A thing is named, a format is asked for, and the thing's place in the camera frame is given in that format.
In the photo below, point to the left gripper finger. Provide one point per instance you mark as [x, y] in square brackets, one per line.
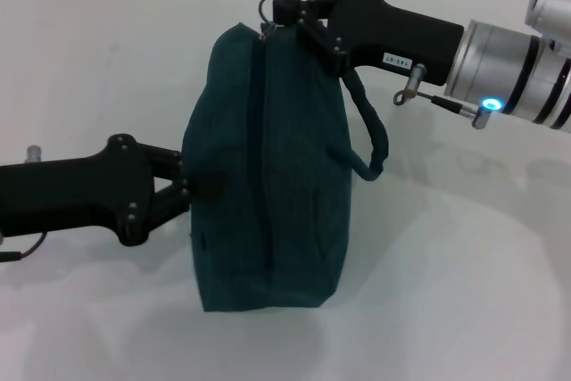
[165, 158]
[192, 189]

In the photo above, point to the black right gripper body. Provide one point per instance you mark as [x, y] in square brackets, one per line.
[392, 37]

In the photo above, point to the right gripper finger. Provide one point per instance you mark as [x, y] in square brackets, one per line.
[321, 42]
[303, 4]

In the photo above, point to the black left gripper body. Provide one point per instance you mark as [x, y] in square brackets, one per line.
[76, 193]

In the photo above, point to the dark blue-green insulated lunch bag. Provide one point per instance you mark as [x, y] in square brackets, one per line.
[267, 176]

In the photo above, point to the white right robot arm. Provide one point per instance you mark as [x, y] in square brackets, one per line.
[504, 73]

